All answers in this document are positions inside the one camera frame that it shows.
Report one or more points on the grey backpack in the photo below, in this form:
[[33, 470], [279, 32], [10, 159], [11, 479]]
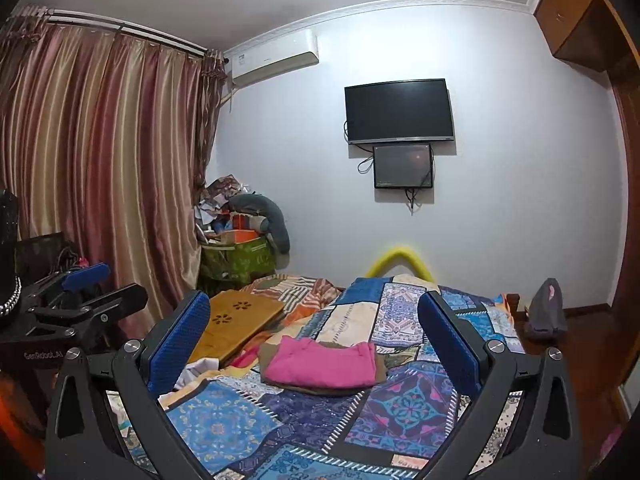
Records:
[[545, 315]]

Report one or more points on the orange wooden lap desk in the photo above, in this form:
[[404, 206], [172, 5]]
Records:
[[235, 317]]

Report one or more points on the black wall television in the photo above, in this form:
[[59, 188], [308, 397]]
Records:
[[417, 110]]

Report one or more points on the pink pants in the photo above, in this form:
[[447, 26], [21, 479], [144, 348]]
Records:
[[322, 362]]

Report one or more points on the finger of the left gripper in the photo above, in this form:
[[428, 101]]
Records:
[[108, 308], [65, 287]]

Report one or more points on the olive green pants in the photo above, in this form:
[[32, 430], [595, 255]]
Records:
[[325, 369]]

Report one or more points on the blue patchwork bedspread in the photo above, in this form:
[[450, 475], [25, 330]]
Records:
[[356, 387]]

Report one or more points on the grey neck pillow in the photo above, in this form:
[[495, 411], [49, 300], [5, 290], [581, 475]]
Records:
[[274, 224]]

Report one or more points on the striped red gold curtain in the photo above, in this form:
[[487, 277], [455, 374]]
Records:
[[105, 137]]

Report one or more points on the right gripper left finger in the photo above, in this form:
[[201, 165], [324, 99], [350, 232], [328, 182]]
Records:
[[82, 439]]

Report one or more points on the wooden upper cabinet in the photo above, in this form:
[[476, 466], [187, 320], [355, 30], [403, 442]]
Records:
[[588, 33]]

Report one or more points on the green storage basket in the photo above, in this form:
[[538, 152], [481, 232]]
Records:
[[237, 264]]

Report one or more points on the small black wall monitor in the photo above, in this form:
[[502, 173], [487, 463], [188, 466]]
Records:
[[403, 166]]

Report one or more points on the white air conditioner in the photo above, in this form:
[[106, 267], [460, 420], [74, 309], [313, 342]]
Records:
[[263, 60]]

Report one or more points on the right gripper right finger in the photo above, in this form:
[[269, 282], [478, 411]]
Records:
[[543, 441]]

